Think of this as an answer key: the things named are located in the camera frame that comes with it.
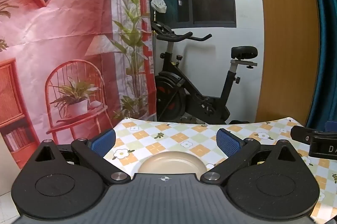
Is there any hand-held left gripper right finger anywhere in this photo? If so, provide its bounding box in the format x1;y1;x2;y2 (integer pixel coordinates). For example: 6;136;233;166
201;128;302;184

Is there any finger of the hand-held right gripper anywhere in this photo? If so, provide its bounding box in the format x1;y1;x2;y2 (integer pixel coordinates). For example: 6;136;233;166
291;125;320;145

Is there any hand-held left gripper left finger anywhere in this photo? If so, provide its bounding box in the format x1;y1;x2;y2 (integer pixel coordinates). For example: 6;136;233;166
32;129;131;184

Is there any beige round plate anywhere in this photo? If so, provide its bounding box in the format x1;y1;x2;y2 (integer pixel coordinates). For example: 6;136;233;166
138;151;207;174

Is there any checkered floral tablecloth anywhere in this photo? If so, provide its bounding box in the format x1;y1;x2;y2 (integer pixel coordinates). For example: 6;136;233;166
103;116;337;224

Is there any black exercise bike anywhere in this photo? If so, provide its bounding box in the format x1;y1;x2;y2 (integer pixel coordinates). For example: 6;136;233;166
151;21;258;125

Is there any wooden chair back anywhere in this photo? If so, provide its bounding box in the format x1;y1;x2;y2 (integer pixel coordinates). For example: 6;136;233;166
253;0;321;125

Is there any printed room backdrop cloth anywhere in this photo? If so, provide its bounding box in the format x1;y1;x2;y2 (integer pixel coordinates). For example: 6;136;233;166
0;0;158;170

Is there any white cloth on bike handlebar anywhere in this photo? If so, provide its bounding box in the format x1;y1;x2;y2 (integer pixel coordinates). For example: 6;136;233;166
150;0;168;13

